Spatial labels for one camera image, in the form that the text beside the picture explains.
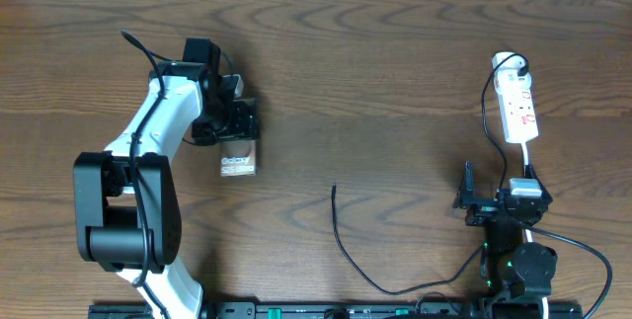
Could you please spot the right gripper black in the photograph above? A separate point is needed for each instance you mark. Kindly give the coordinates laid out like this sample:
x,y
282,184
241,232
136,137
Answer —
x,y
483,209

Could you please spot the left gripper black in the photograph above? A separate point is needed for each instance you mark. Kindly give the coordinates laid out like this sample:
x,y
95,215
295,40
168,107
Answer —
x,y
244,126

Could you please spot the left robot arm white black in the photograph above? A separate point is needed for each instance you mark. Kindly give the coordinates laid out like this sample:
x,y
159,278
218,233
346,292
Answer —
x,y
128,218

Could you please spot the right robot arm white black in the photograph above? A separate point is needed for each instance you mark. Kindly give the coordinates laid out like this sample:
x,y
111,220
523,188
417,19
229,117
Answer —
x,y
519,272

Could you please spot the white power strip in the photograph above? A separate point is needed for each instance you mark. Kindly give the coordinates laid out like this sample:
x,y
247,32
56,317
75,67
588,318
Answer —
x,y
512,84

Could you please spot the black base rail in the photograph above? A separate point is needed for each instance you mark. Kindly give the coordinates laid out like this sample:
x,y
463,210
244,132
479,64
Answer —
x,y
432,309

